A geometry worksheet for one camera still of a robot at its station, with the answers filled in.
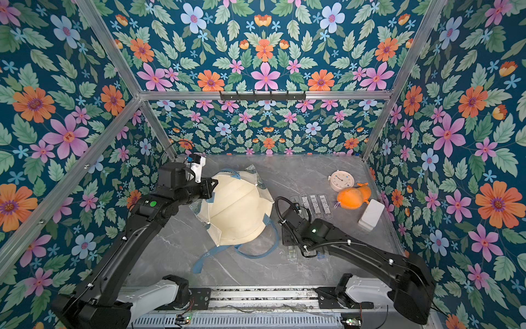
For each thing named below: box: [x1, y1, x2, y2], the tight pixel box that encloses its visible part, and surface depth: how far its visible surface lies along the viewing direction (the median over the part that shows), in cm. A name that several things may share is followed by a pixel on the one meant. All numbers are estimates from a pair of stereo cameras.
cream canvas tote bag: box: [193, 169, 281, 274], surface depth 86 cm
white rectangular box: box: [357, 198, 385, 232], surface depth 93 cm
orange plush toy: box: [336, 182, 372, 211], surface depth 95 cm
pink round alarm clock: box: [327, 169, 356, 193], surface depth 107 cm
